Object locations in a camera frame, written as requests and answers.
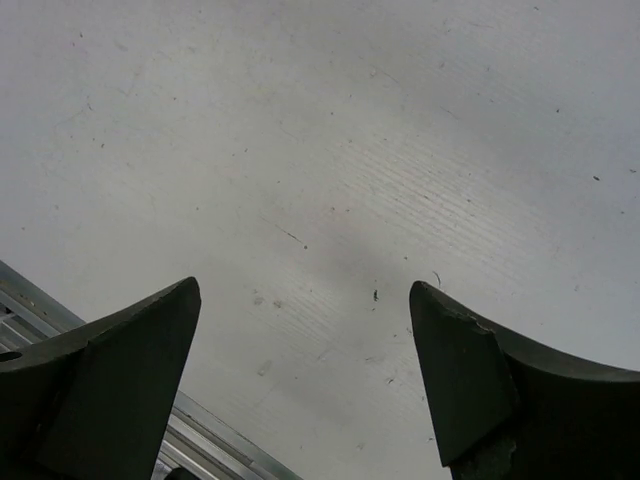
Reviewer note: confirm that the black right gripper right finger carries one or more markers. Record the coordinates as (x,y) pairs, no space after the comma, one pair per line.
(504,406)

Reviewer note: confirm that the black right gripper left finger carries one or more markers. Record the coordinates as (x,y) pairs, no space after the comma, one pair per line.
(94,402)

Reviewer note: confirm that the aluminium table frame rail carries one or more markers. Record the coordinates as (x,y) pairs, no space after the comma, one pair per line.
(196,445)

